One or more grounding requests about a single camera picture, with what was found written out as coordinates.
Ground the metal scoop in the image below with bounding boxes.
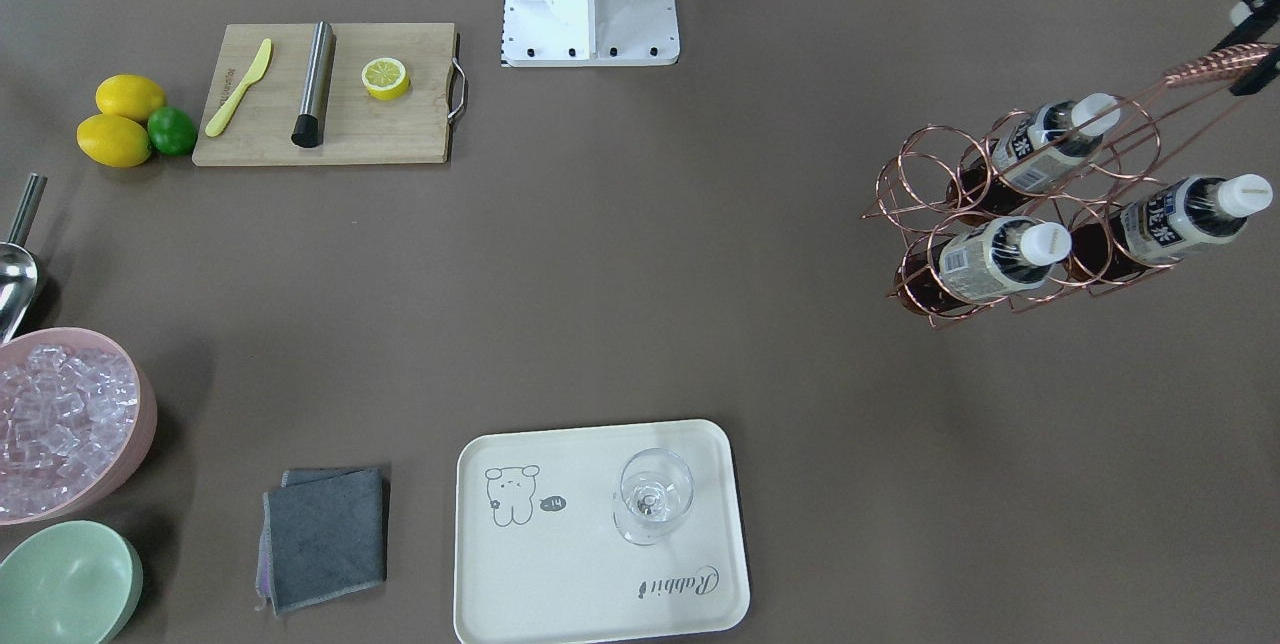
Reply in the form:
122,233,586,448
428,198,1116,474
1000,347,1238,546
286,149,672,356
1,173,47,344

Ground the steel muddler black tip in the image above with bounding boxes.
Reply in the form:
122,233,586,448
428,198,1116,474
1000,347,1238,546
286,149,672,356
291,20,337,149

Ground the green lime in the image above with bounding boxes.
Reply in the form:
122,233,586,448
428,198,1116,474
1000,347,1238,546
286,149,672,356
145,106,198,156

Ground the tea bottle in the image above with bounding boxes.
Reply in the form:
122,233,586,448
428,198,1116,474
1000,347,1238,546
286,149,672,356
1068,174,1274,283
946,93,1123,223
893,216,1073,315

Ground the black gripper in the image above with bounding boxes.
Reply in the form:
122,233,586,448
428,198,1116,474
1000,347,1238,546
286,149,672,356
1215,0,1279,97

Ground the green bowl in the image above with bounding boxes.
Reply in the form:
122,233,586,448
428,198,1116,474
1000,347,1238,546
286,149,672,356
1,520,143,643

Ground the tea bottle middle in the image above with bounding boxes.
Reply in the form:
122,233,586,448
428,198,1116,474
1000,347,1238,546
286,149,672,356
1068,174,1274,283

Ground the pink bowl with ice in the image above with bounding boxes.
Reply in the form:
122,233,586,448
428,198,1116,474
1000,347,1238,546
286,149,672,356
1,328,157,526

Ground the clear wine glass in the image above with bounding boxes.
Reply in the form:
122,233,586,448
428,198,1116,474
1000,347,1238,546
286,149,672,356
613,447,695,547

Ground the copper wire bottle basket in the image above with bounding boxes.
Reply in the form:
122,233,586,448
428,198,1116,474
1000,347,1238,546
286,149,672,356
863,42,1277,329

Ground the cream serving tray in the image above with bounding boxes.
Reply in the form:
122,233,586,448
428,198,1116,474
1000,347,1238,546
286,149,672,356
453,419,751,643

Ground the tea bottle back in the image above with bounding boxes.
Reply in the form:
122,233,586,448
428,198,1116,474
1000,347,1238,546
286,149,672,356
946,93,1123,223

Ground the half lemon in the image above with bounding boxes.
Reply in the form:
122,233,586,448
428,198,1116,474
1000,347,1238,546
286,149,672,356
360,58,411,101

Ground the grey folded cloth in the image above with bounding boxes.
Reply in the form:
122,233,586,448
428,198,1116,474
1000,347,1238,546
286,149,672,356
255,467,389,617

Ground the tea bottle front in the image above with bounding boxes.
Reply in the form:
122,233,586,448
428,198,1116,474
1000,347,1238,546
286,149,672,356
893,216,1073,315

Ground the yellow lemon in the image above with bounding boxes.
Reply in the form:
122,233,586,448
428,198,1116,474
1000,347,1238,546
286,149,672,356
76,114,152,166
93,73,168,124

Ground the bamboo cutting board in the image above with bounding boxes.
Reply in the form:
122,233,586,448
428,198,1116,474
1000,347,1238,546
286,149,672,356
192,23,465,166

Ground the yellow plastic knife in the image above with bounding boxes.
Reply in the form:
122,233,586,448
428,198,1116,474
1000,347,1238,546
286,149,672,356
204,38,274,138

